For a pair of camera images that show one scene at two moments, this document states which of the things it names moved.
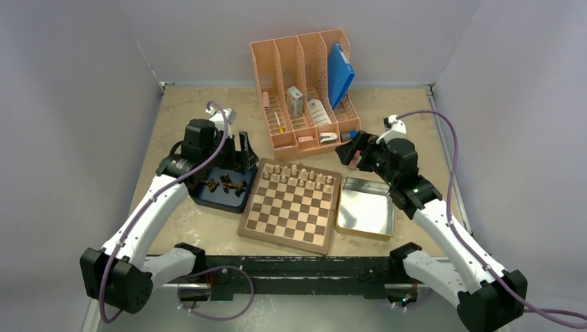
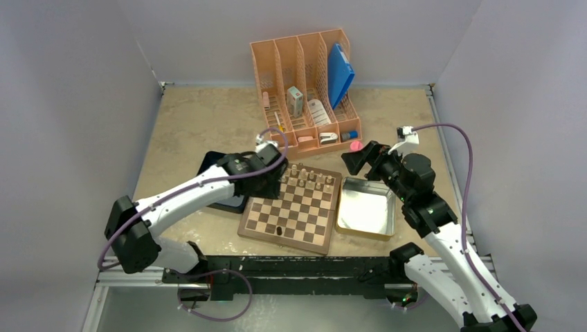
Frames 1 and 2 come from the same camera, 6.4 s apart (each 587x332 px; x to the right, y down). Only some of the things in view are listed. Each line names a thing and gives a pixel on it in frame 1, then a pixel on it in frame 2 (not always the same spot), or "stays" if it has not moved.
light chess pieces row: [302, 177] stays
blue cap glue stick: [351, 135] stays
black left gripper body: [230, 158] -> [268, 188]
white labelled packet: [319, 114] stays
